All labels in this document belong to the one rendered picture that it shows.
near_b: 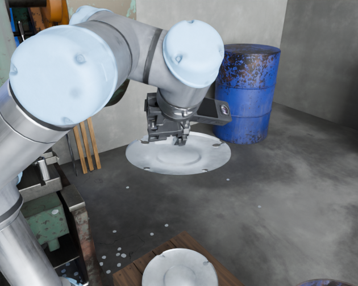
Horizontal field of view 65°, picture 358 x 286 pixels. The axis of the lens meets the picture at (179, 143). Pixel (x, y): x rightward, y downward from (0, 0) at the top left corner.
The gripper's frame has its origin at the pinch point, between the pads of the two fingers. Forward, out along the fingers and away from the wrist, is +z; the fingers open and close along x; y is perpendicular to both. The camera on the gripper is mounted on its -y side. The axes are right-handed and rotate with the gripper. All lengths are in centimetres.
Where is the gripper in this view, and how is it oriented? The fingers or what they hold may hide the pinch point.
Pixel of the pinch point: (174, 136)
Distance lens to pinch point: 66.4
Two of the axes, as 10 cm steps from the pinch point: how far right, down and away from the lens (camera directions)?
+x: 1.5, 9.5, -2.7
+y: -9.8, 1.0, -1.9
